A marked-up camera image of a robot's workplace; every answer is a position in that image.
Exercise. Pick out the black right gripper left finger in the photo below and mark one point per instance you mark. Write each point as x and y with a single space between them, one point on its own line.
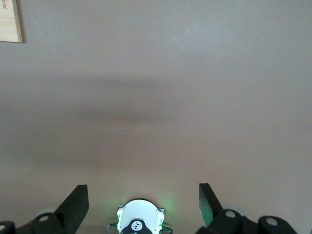
61 219

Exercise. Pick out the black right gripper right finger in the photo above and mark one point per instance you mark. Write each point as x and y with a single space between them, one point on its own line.
226 223

